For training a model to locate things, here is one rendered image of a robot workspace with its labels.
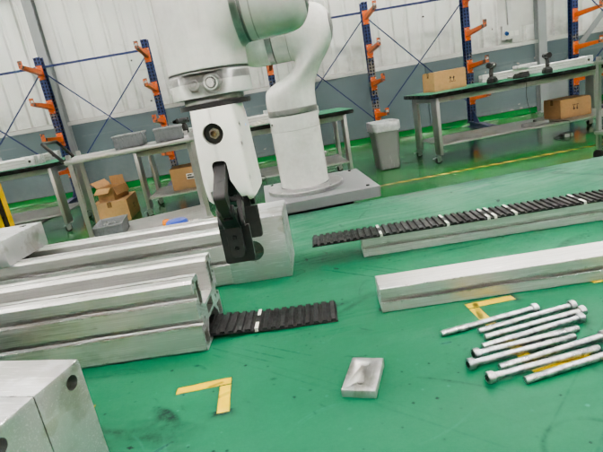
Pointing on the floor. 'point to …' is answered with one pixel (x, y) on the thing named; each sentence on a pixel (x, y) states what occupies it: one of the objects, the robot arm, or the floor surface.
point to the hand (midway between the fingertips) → (244, 239)
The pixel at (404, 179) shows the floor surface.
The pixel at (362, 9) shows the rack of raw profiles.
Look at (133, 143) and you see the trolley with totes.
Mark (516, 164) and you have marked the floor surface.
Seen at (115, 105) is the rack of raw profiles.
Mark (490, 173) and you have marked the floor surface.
